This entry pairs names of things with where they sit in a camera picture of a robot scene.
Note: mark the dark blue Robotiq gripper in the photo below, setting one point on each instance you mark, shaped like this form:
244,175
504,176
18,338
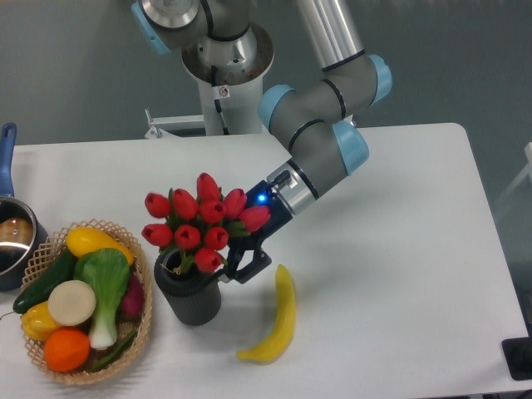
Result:
246,257

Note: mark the red tulip bouquet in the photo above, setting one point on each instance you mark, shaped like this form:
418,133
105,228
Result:
198,227

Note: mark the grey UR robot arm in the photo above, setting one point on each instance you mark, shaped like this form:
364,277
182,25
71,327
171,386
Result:
228,55

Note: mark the dark grey ribbed vase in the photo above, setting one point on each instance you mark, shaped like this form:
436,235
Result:
194,297

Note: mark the yellow banana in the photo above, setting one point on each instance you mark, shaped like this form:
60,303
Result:
276,343

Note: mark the purple sweet potato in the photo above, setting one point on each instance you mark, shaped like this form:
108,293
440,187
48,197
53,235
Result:
133,301

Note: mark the green bok choy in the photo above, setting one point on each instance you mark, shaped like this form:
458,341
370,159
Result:
107,272

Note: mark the yellow squash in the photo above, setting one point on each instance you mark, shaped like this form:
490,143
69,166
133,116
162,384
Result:
84,240

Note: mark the green bean pod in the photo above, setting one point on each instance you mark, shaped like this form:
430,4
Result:
115,353

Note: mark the cream round radish slice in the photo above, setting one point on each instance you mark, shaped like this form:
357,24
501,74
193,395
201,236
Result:
71,303

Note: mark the woven wicker basket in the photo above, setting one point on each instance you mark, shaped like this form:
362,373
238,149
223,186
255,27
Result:
135,328

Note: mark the orange fruit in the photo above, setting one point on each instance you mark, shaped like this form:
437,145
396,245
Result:
66,349

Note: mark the dark green cucumber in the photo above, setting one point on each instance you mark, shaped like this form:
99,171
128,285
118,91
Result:
60,271

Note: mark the yellow bell pepper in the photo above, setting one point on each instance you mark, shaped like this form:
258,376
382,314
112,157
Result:
38,324

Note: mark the black device at table edge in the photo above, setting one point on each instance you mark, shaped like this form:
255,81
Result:
517,353

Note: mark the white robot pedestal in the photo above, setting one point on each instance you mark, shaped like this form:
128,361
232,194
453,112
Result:
231,109

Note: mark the white metal base frame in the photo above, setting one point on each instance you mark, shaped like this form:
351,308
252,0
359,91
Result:
174,126

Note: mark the blue handled saucepan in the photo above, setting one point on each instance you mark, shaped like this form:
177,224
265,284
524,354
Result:
21,232

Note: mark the white frame at right edge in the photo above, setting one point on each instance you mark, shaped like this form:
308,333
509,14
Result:
522,179

